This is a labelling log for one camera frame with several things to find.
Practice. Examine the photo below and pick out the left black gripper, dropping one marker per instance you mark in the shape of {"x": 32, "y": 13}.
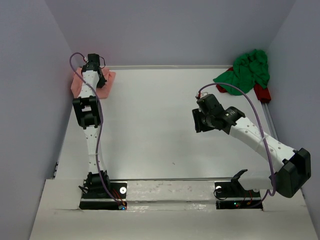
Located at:
{"x": 101, "y": 82}

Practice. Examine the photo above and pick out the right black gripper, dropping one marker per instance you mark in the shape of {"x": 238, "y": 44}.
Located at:
{"x": 199, "y": 125}

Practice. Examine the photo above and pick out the pink t shirt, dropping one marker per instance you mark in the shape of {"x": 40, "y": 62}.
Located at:
{"x": 103, "y": 92}

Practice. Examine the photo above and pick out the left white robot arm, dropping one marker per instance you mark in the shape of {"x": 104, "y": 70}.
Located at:
{"x": 89, "y": 116}

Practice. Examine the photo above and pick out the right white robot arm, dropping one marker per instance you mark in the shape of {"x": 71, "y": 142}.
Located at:
{"x": 289, "y": 169}

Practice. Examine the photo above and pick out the red t shirt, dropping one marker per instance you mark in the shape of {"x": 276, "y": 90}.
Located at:
{"x": 262, "y": 94}

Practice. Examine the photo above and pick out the green t shirt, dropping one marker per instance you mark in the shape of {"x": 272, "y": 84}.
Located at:
{"x": 249, "y": 69}

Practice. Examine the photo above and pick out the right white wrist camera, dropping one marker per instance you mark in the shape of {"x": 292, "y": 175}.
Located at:
{"x": 201, "y": 94}

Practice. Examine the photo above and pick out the aluminium rail at right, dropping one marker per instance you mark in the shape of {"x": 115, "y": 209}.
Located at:
{"x": 269, "y": 120}

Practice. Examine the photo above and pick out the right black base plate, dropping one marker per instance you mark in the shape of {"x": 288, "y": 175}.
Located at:
{"x": 230, "y": 195}

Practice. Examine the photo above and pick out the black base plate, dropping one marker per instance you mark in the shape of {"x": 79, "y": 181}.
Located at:
{"x": 95, "y": 197}
{"x": 230, "y": 195}

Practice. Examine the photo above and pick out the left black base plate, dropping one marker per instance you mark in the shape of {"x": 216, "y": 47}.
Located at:
{"x": 95, "y": 197}

